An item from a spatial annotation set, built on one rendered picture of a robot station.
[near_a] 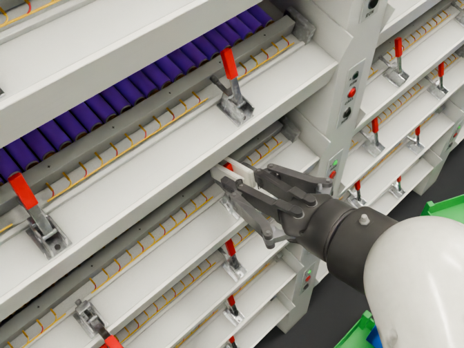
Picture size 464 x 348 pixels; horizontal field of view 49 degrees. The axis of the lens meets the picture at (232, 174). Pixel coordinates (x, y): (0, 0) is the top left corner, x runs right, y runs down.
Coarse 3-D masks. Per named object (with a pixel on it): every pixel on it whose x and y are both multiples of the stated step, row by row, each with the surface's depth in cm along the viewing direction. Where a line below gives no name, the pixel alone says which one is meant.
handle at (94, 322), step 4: (92, 320) 65; (96, 320) 66; (92, 324) 65; (96, 324) 65; (100, 324) 65; (96, 328) 65; (100, 328) 65; (104, 328) 65; (100, 332) 64; (104, 332) 64; (108, 332) 64; (104, 336) 64; (108, 336) 64; (112, 336) 64; (104, 340) 63; (108, 340) 63; (112, 340) 63; (116, 340) 63; (108, 344) 63; (112, 344) 63; (116, 344) 63; (120, 344) 63
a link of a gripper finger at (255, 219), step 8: (240, 200) 68; (240, 208) 67; (248, 208) 66; (248, 216) 66; (256, 216) 65; (256, 224) 65; (264, 224) 64; (264, 232) 63; (272, 232) 63; (272, 248) 64
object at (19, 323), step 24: (264, 144) 85; (192, 192) 77; (168, 216) 75; (120, 240) 71; (96, 264) 69; (72, 288) 67; (96, 288) 69; (24, 312) 64; (48, 312) 67; (0, 336) 62
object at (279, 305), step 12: (276, 300) 134; (288, 300) 130; (264, 312) 132; (276, 312) 132; (288, 312) 133; (252, 324) 130; (264, 324) 130; (276, 324) 131; (240, 336) 128; (252, 336) 128
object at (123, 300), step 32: (288, 128) 86; (256, 160) 84; (288, 160) 85; (192, 224) 77; (224, 224) 78; (128, 256) 73; (160, 256) 74; (192, 256) 74; (128, 288) 71; (160, 288) 71; (64, 320) 67; (128, 320) 71
